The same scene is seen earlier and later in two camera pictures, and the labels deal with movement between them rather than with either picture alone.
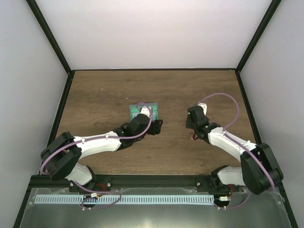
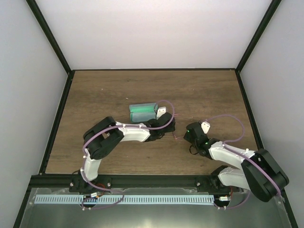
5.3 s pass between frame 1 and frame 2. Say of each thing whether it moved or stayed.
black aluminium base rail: stayed
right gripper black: moved
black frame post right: stayed
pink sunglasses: moved
